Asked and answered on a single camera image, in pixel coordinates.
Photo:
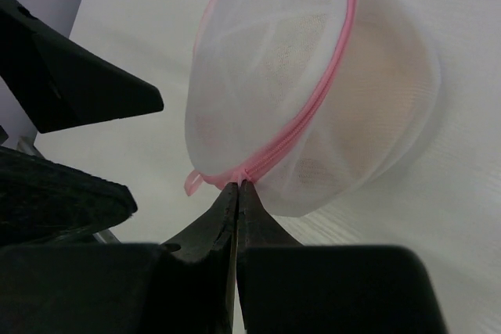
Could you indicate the white mesh laundry bag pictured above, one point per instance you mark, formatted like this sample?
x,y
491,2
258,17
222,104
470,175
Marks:
x,y
306,99

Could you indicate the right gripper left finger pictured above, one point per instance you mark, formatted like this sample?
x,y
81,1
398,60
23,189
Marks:
x,y
201,269

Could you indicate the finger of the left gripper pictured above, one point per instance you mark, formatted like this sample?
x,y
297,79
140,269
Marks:
x,y
42,201
61,85

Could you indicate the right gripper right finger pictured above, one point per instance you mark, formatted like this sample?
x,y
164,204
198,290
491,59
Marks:
x,y
256,228

